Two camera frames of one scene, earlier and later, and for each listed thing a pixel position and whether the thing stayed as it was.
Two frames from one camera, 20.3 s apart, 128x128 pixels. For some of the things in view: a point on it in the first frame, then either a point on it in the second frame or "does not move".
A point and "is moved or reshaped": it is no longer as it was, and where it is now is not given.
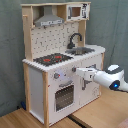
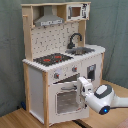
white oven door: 66,95 is moved or reshaped
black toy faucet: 71,45 does not move
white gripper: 87,73 -> 84,87
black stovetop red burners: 52,59 does not move
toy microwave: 77,12 does not move
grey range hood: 48,19 does not move
